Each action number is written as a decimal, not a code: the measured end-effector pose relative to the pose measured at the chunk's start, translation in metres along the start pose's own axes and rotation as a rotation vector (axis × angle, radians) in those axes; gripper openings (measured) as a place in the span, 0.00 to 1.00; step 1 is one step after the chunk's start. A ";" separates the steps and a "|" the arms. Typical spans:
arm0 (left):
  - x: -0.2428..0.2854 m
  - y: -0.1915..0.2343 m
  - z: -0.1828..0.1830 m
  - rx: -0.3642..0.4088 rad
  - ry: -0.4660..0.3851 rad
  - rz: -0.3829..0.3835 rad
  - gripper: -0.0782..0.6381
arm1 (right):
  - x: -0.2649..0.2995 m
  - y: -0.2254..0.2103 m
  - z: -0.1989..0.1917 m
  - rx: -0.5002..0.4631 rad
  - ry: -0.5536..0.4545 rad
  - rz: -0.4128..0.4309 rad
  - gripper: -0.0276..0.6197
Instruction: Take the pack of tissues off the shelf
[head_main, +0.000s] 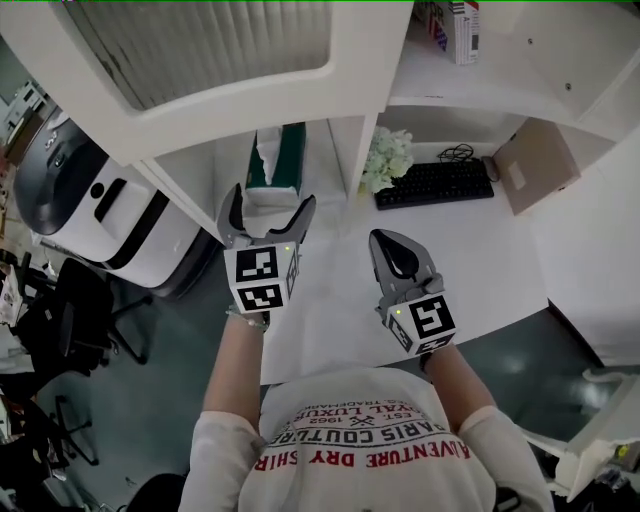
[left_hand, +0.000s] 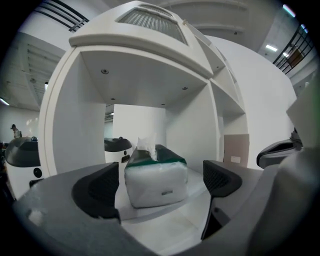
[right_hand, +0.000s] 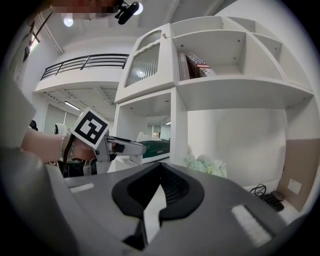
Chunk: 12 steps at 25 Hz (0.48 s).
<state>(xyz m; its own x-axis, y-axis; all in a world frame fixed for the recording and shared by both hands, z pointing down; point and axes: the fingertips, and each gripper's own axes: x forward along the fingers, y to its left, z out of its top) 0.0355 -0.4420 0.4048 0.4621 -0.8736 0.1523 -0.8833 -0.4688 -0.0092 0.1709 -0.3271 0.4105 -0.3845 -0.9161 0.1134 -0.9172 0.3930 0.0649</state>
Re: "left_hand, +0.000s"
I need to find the short black balcony railing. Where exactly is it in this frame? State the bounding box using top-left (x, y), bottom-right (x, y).
top-left (271, 24), bottom-right (315, 75)

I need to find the white shelf cabinet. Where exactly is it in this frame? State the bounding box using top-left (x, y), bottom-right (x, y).
top-left (38, 0), bottom-right (251, 201)

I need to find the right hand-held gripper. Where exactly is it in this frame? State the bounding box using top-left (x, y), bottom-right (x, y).
top-left (256, 126), bottom-right (305, 171)

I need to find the green and white tissues pack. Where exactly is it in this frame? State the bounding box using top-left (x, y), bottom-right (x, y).
top-left (124, 132), bottom-right (188, 209)

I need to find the long black balcony railing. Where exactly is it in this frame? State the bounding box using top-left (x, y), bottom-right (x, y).
top-left (33, 0), bottom-right (90, 33)

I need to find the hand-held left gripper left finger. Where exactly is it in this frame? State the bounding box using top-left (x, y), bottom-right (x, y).
top-left (12, 161), bottom-right (156, 256)

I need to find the person's grey shirt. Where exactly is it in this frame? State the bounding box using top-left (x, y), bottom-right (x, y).
top-left (246, 72), bottom-right (320, 256)

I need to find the beige cardboard box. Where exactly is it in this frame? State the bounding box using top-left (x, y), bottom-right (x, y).
top-left (222, 133), bottom-right (251, 168)

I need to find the white robot with black hood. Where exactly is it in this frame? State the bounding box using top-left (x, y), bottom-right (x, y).
top-left (4, 136), bottom-right (45, 200)
top-left (103, 136), bottom-right (133, 171)

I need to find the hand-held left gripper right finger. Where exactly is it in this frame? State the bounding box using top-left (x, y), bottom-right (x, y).
top-left (169, 159), bottom-right (266, 256)

